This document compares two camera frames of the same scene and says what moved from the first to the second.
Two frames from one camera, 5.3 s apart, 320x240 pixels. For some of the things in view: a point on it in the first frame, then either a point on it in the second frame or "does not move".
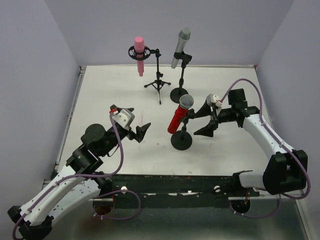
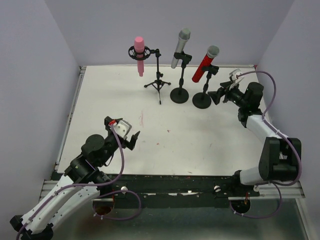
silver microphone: (184, 36) does not move
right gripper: (214, 119) to (224, 92)
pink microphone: (139, 48) does not move
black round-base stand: (182, 139) to (203, 100)
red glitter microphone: (186, 102) to (212, 52)
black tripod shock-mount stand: (133, 55) does not move
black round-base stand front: (176, 94) does not move
